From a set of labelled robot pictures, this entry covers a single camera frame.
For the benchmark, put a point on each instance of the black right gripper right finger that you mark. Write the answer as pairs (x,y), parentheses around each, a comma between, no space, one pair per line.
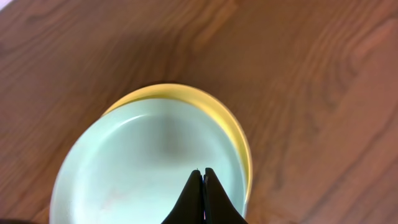
(217,206)

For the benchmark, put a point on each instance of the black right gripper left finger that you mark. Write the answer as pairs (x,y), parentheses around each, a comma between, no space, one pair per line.
(189,208)

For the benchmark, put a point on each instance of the light green plate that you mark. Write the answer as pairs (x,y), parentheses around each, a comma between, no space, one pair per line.
(131,165)

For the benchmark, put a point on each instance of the yellow plate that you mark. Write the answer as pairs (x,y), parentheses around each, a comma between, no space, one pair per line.
(207,103)

